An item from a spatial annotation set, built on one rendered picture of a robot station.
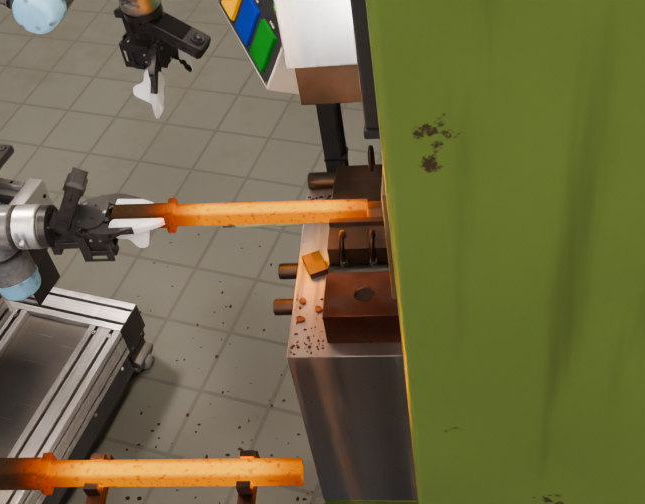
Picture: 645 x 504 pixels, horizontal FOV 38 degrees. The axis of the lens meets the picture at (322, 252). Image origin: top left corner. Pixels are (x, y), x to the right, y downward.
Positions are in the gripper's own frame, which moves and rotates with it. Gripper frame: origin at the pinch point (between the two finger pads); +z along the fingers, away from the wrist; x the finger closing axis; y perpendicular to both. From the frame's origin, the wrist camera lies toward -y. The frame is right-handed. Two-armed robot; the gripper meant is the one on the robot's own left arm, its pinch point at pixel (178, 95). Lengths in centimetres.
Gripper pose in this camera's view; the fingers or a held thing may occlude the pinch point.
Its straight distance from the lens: 187.2
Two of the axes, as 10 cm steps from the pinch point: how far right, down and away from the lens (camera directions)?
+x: -3.3, 7.2, -6.1
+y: -9.4, -1.7, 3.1
